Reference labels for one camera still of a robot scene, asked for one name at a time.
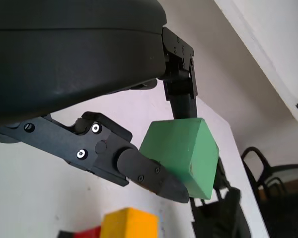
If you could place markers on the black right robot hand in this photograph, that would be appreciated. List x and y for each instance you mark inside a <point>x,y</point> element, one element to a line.
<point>223,218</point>

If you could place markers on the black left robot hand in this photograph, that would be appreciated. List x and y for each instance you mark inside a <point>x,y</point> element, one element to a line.
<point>77,57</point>

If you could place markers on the green wooden block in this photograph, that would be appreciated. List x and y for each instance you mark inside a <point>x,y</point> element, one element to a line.
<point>178,151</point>

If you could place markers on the yellow wooden block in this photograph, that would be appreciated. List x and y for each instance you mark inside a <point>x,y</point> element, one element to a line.
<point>129,223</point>

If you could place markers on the red wooden block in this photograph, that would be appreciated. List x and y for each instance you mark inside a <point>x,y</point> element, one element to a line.
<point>89,233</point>

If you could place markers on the black office chair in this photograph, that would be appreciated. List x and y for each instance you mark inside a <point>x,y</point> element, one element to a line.
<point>283,198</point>

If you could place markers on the black tape strip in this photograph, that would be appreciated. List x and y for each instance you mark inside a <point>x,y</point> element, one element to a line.
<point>65,234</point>

